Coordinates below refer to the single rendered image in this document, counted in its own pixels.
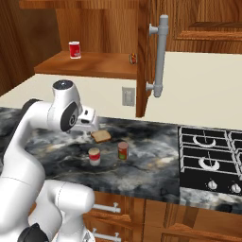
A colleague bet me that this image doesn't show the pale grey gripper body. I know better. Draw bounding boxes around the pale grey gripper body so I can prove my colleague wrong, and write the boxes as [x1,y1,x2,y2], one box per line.
[69,121,101,136]

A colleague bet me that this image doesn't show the plain wooden cabinet door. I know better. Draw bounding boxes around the plain wooden cabinet door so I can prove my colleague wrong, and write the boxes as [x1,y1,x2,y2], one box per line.
[0,0,62,96]

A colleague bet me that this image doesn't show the wooden base cabinet door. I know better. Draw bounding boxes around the wooden base cabinet door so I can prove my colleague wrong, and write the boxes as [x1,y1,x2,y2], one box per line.
[143,199,242,242]

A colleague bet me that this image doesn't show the slice of toast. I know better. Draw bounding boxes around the slice of toast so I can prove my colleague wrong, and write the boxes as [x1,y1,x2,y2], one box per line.
[90,130,112,144]

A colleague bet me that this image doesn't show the white can with red lid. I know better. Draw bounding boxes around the white can with red lid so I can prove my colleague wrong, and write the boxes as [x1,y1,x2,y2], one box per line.
[87,147,102,167]

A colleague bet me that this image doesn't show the red and green can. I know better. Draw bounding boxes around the red and green can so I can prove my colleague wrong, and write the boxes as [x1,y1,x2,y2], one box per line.
[117,141,130,162]

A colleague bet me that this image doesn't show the wooden drawer front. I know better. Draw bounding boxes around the wooden drawer front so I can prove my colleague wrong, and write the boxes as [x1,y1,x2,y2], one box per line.
[82,190,147,223]
[82,214,146,242]

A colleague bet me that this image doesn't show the black gas hob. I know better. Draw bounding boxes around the black gas hob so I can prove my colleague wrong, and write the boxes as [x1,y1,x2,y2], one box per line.
[178,125,242,197]

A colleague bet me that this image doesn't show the silver hob knob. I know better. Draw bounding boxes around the silver hob knob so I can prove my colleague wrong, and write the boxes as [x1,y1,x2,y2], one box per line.
[230,182,242,195]
[207,179,219,191]

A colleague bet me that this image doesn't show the grey wall socket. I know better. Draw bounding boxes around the grey wall socket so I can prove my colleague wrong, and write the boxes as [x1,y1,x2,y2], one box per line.
[121,86,136,107]

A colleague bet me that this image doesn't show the open wooden wall cabinet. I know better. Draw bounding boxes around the open wooden wall cabinet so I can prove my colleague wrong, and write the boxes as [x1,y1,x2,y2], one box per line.
[18,0,140,80]

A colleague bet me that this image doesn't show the silver drawer handle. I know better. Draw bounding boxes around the silver drawer handle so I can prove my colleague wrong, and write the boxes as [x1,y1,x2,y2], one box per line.
[90,228,122,242]
[92,202,122,215]

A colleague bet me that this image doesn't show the wooden cabinet door with handle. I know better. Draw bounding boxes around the wooden cabinet door with handle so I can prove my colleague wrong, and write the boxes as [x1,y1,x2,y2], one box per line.
[135,0,153,118]

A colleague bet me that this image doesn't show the grey cabinet door handle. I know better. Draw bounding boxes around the grey cabinet door handle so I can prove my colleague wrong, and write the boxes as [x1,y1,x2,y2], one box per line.
[146,14,170,99]

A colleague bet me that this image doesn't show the closed wooden wall cabinet door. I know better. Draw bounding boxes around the closed wooden wall cabinet door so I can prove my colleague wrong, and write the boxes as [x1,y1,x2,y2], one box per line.
[150,0,242,55]

